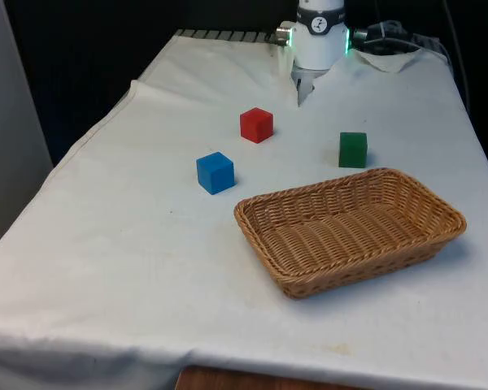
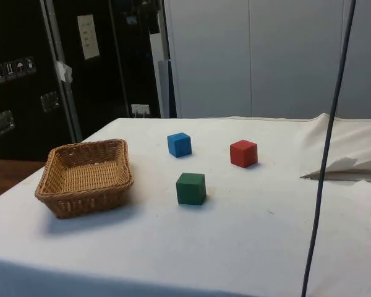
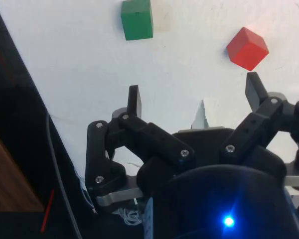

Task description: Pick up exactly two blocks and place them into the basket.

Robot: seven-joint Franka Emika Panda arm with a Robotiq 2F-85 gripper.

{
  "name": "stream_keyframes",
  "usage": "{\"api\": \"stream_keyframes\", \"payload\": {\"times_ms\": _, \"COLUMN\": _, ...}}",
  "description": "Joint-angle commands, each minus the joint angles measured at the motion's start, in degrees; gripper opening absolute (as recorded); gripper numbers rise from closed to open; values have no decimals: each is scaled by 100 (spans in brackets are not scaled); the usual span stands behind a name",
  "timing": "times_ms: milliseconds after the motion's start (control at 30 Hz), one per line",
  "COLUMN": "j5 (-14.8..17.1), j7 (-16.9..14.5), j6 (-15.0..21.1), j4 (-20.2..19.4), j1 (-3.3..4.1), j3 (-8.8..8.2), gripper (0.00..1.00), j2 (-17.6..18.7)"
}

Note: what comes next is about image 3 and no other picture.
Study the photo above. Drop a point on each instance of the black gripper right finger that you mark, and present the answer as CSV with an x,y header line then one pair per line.
x,y
261,119

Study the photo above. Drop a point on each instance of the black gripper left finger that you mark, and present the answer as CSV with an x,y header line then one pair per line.
x,y
142,135

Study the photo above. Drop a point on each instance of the red cube block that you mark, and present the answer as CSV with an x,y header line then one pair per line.
x,y
246,49

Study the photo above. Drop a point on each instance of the green cube block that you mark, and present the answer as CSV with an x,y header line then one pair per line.
x,y
137,21

